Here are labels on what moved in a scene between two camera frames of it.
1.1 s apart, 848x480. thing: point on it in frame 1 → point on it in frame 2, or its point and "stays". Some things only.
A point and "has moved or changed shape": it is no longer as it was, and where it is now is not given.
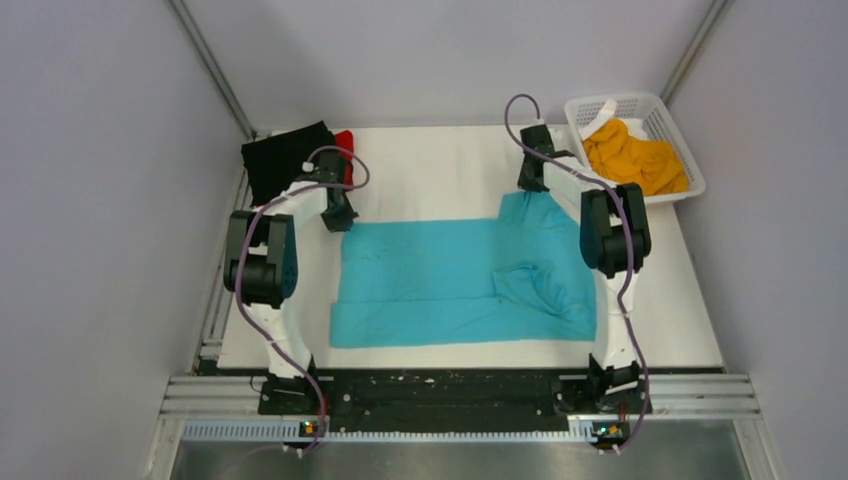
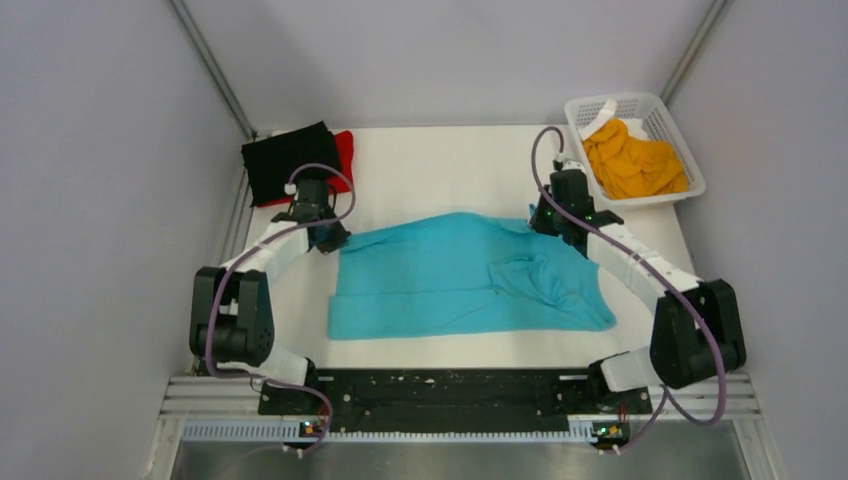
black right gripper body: [523, 181] → [547, 216]
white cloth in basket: [635, 126] stays
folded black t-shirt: [273, 163] stays
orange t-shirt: [650, 166] stays
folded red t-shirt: [345, 139] stays
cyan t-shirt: [525, 277] has moved or changed shape
